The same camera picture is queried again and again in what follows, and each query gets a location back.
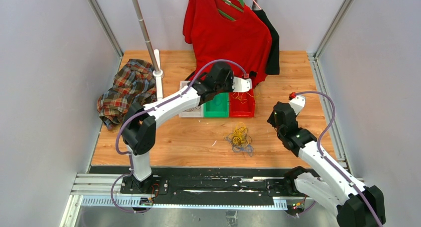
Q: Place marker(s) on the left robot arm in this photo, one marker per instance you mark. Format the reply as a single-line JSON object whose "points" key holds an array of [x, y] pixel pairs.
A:
{"points": [[137, 135]]}

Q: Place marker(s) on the black garment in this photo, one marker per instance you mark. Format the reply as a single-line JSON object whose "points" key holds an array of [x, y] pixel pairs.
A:
{"points": [[273, 65]]}

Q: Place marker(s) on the red plastic bin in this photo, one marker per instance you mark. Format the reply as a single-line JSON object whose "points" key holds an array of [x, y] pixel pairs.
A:
{"points": [[242, 104]]}

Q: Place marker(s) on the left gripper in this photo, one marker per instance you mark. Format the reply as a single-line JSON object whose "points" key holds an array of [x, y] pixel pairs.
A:
{"points": [[230, 79]]}

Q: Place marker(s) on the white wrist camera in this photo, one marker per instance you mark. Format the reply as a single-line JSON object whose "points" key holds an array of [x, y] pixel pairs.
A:
{"points": [[297, 102], [241, 85]]}

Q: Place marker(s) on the green plastic bin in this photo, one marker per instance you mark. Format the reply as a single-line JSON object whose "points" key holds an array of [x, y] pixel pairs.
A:
{"points": [[218, 107]]}

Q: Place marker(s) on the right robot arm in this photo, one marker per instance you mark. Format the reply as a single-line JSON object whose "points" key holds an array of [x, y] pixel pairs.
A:
{"points": [[349, 200]]}

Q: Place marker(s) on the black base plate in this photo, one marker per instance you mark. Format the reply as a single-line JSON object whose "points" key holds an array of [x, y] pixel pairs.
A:
{"points": [[212, 186]]}

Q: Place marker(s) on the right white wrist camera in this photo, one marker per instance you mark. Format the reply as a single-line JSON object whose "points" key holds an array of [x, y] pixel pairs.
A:
{"points": [[297, 102]]}

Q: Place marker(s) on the green clothes hanger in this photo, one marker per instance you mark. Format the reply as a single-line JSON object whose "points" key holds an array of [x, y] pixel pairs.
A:
{"points": [[230, 9]]}

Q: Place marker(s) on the white plastic bin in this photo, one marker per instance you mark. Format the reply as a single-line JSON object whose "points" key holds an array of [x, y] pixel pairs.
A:
{"points": [[197, 112]]}

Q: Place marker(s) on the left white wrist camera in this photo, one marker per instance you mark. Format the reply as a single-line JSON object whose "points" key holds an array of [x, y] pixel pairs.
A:
{"points": [[241, 85]]}

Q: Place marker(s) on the red t-shirt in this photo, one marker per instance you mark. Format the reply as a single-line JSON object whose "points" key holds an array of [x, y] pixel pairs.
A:
{"points": [[246, 42]]}

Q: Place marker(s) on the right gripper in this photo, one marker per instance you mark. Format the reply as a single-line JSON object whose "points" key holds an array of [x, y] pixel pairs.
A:
{"points": [[272, 120]]}

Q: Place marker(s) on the plaid flannel shirt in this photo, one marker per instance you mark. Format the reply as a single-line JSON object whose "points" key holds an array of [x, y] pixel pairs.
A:
{"points": [[133, 83]]}

